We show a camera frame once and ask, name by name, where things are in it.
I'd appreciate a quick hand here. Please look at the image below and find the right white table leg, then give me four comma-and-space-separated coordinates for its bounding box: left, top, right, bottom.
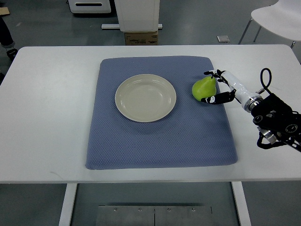
231, 181, 251, 226

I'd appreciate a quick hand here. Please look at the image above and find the grey metal base plate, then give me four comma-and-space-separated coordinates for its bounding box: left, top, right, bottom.
96, 205, 217, 226

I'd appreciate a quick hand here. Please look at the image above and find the cardboard box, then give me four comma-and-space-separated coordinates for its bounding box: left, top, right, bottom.
124, 31, 158, 46

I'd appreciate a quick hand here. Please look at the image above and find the green pear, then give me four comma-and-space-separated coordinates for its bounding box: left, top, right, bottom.
191, 76, 217, 101

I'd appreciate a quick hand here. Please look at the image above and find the white cabinet pedestal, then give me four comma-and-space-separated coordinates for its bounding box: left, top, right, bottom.
101, 0, 163, 32

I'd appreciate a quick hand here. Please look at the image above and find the left white table leg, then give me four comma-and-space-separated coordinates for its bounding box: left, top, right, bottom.
58, 183, 78, 226

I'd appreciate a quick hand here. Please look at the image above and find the cardboard piece on floor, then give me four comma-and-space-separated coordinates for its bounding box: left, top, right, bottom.
0, 7, 10, 16

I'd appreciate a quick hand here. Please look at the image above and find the white appliance with slot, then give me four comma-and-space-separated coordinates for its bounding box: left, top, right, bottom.
68, 0, 111, 14

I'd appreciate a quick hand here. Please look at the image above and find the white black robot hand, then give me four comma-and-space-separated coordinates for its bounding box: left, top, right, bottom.
201, 70, 263, 113

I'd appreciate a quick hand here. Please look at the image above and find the person in dark trousers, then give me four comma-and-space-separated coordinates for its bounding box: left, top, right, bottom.
0, 17, 18, 61

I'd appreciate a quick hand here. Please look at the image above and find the blue textured mat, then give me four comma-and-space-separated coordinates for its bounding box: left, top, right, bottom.
86, 56, 238, 170

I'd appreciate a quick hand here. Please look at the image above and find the beige ceramic plate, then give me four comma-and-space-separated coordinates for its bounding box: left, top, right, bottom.
115, 74, 177, 123

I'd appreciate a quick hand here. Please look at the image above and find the white chair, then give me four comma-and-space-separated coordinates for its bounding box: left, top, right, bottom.
238, 0, 301, 48

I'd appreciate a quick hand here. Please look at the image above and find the white table leg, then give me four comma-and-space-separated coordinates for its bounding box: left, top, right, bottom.
231, 181, 251, 226
58, 183, 78, 226

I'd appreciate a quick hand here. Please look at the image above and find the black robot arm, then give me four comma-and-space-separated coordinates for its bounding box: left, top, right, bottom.
251, 68, 301, 151

